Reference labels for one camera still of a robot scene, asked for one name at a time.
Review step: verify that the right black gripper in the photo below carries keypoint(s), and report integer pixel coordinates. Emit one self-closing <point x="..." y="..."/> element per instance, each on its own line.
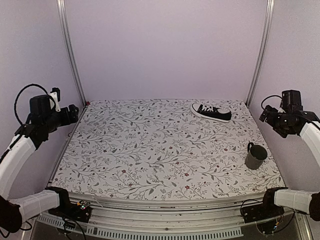
<point x="284" y="133"/>

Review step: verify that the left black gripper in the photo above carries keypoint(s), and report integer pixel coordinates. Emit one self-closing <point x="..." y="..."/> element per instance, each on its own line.
<point x="74" y="118"/>

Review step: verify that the black white canvas sneaker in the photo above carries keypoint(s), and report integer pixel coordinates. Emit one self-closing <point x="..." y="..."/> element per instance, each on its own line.
<point x="211" y="113"/>

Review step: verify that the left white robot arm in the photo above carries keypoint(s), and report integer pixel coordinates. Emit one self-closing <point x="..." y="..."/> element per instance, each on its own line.
<point x="14" y="212"/>

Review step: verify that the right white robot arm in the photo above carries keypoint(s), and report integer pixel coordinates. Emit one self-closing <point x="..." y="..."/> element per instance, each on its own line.
<point x="305" y="202"/>

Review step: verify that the grey metal mug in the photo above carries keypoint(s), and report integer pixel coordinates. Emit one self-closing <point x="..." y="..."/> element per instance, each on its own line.
<point x="256" y="155"/>

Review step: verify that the floral patterned table mat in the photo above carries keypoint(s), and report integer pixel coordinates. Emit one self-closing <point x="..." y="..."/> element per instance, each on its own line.
<point x="157" y="149"/>

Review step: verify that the right aluminium frame post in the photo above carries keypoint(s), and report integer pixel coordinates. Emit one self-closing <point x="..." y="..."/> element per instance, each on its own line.
<point x="270" y="4"/>

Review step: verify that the aluminium frame post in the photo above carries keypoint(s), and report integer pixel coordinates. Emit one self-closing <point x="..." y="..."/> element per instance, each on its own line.
<point x="270" y="4"/>
<point x="62" y="13"/>

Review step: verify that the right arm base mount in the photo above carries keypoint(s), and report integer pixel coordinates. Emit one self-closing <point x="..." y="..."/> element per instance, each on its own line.
<point x="259" y="211"/>

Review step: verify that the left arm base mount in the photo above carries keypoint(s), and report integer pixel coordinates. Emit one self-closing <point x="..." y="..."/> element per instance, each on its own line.
<point x="80" y="211"/>

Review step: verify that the left aluminium frame post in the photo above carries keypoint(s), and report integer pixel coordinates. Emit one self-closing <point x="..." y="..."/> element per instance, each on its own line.
<point x="62" y="13"/>

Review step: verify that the front aluminium rail frame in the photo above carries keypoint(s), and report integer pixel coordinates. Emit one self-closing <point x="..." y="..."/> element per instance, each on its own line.
<point x="202" y="219"/>

